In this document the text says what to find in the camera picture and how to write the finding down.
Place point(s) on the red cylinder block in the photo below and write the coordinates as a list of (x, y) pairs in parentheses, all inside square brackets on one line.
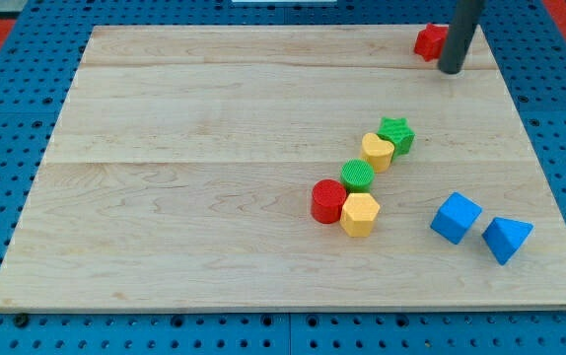
[(328, 197)]

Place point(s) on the blue triangular prism block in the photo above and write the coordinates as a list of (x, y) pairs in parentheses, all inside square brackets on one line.
[(504, 237)]

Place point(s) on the wooden board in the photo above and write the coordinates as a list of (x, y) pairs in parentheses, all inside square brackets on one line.
[(179, 174)]

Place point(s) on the red star block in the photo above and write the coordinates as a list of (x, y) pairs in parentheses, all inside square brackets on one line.
[(430, 41)]

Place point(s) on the green cylinder block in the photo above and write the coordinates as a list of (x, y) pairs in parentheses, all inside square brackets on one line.
[(357, 176)]

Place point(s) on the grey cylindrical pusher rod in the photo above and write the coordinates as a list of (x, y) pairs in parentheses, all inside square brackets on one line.
[(460, 34)]

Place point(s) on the blue cube block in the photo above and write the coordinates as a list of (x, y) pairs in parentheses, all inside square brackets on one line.
[(455, 217)]

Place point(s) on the yellow heart block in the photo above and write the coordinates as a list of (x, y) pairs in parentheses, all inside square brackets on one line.
[(376, 152)]

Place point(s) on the green star block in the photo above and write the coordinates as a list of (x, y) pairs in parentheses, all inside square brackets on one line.
[(398, 133)]

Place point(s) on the yellow hexagon block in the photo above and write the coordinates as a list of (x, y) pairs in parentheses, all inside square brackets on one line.
[(358, 215)]

